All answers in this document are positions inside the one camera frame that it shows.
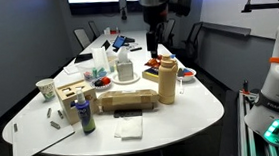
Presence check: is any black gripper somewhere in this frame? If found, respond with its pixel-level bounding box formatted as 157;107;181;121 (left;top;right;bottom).
141;3;173;60

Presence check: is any white paper napkin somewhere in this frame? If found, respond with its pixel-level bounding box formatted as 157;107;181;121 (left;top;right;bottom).
112;116;145;141

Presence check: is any small black device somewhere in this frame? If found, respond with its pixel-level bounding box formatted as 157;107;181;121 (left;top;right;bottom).
124;36;137;44

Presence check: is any blue-screen tablet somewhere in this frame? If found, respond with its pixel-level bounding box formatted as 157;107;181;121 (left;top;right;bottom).
111;34;128;51

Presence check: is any hanging black microphone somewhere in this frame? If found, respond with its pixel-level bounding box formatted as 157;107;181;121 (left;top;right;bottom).
118;0;129;22

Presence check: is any small red object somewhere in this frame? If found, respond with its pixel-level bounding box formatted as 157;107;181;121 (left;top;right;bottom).
110;28;121;36

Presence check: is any grey tissue box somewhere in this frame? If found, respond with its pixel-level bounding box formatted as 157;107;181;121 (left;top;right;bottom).
115;58;136;83

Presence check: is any white round plate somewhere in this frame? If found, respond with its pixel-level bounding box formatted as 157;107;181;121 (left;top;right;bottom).
111;70;142;86

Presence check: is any beige water bottle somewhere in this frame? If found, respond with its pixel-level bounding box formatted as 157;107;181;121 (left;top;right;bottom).
155;53;182;106

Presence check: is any white bowl of coloured blocks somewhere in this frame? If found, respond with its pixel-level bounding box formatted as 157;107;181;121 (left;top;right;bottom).
176;67;198;83

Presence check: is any small black tablet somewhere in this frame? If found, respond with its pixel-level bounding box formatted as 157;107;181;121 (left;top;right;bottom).
100;39;112;52

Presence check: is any metal spoon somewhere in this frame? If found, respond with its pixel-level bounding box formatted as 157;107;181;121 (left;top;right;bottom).
178;78;186;95

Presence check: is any clear plastic bag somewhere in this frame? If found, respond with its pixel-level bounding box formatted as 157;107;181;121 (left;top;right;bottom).
91;45;111;75

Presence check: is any bowl with red black items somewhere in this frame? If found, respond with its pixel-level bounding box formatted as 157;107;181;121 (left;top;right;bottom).
88;75;113;92

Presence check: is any clear plastic container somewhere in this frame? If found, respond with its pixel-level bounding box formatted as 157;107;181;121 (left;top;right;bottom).
77;58;118;83

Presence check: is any black flat laptop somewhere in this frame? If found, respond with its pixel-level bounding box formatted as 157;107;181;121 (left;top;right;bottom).
73;53;94;64

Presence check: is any white paper sheet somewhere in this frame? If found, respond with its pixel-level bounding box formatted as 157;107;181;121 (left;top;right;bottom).
62;64;80;76

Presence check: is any black red-tipped knob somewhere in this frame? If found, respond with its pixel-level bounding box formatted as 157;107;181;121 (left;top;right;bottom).
242;78;251;95

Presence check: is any blue green spray bottle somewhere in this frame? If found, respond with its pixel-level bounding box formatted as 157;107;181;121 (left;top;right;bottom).
73;87;97;135

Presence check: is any wooden shape sorter box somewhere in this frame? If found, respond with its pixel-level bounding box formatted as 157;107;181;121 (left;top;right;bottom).
54;78;101;127

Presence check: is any patterned paper cup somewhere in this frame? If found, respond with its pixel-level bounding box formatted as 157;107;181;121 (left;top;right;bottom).
34;78;57;102

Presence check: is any white flat board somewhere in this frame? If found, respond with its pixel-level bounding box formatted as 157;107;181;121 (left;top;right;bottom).
8;104;77;156

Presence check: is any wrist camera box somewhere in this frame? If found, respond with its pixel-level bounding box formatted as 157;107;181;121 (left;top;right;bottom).
167;0;195;18

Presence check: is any grey wall ledge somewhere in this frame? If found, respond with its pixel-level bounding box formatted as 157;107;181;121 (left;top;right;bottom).
201;17;253;41

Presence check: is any aluminium rail frame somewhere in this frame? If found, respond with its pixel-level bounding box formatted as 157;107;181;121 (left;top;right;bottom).
233;86;279;156

